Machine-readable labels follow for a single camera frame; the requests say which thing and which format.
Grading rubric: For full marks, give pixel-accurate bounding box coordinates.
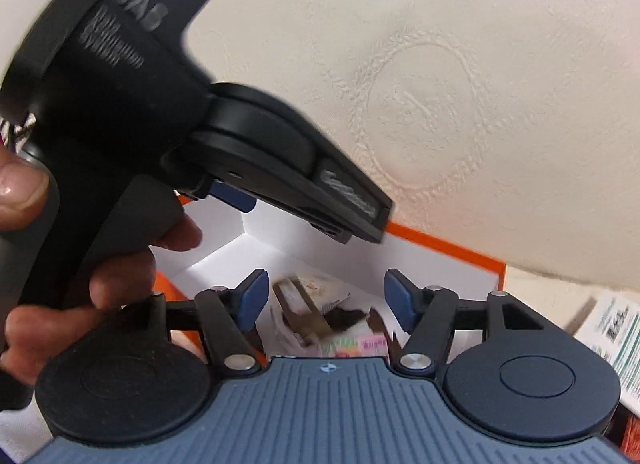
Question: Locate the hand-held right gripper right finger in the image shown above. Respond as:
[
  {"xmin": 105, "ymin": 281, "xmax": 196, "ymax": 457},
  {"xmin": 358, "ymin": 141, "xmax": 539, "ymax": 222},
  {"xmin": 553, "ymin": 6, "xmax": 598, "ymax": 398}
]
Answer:
[{"xmin": 384, "ymin": 269, "xmax": 546, "ymax": 376}]

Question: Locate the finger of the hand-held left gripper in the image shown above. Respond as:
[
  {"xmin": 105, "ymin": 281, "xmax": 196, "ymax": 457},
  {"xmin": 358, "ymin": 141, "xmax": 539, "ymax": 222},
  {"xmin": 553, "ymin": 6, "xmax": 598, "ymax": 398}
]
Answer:
[
  {"xmin": 197, "ymin": 149, "xmax": 396, "ymax": 245},
  {"xmin": 209, "ymin": 180, "xmax": 258, "ymax": 213}
]

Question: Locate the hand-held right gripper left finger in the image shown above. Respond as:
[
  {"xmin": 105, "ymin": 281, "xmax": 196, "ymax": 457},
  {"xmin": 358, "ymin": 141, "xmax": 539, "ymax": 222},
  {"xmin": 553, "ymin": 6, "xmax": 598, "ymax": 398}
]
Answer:
[{"xmin": 120, "ymin": 269, "xmax": 271, "ymax": 376}]

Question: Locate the pile of brown bark pieces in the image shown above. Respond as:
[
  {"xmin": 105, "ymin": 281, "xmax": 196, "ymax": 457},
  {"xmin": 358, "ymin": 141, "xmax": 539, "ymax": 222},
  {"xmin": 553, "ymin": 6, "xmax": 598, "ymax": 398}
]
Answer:
[{"xmin": 322, "ymin": 305, "xmax": 401, "ymax": 345}]

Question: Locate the white floral tissue pack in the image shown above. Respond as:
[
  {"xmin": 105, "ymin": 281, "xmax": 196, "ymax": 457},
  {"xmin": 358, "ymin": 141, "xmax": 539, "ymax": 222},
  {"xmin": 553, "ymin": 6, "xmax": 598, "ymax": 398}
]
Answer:
[{"xmin": 270, "ymin": 275, "xmax": 353, "ymax": 350}]

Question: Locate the pink floral tissue pack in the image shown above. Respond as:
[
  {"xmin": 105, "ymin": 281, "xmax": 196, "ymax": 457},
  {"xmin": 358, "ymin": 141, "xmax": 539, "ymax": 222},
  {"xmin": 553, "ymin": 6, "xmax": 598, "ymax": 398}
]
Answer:
[{"xmin": 320, "ymin": 335, "xmax": 389, "ymax": 360}]

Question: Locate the orange cardboard box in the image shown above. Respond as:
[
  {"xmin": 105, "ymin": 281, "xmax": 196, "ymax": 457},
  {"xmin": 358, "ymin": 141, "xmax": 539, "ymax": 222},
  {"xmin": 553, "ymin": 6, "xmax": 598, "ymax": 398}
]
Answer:
[{"xmin": 150, "ymin": 194, "xmax": 508, "ymax": 360}]

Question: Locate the person's left hand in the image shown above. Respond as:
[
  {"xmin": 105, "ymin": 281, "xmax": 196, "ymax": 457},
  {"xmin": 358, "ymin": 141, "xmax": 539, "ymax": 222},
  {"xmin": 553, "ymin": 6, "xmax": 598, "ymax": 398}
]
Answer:
[{"xmin": 0, "ymin": 151, "xmax": 203, "ymax": 382}]

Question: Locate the white embossed pillow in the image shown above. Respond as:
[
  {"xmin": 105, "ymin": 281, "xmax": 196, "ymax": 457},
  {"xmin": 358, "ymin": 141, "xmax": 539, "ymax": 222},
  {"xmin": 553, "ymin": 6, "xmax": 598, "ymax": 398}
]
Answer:
[{"xmin": 0, "ymin": 0, "xmax": 640, "ymax": 295}]

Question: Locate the white embossed blanket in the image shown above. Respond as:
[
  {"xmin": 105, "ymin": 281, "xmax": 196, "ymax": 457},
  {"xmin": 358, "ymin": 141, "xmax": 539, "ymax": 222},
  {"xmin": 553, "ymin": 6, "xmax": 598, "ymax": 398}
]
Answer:
[{"xmin": 0, "ymin": 271, "xmax": 640, "ymax": 464}]

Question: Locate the white green-print packet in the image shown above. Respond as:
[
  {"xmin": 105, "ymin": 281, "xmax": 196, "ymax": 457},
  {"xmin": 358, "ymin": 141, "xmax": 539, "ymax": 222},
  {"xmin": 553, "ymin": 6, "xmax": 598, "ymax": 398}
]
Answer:
[{"xmin": 570, "ymin": 291, "xmax": 640, "ymax": 390}]

